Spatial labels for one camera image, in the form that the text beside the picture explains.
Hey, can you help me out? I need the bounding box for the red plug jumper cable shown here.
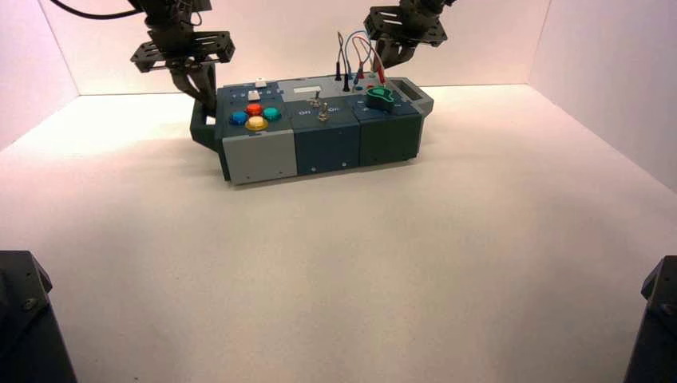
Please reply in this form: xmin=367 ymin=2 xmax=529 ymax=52
xmin=351 ymin=37 xmax=387 ymax=87

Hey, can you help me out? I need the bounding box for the green rotary knob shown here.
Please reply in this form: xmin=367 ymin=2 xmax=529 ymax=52
xmin=366 ymin=87 xmax=395 ymax=112

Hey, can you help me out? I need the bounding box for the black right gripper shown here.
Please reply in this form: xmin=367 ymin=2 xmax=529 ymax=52
xmin=363 ymin=4 xmax=449 ymax=69

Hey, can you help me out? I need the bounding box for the grey and teal control box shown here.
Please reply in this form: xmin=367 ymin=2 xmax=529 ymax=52
xmin=189 ymin=76 xmax=435 ymax=186

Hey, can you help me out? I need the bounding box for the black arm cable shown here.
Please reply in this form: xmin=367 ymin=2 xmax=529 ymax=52
xmin=49 ymin=0 xmax=146 ymax=21

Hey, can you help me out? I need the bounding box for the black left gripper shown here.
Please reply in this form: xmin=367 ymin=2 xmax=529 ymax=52
xmin=130 ymin=18 xmax=236 ymax=116

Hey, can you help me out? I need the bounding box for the black plug jumper cable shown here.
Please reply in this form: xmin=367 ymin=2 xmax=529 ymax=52
xmin=334 ymin=31 xmax=352 ymax=93

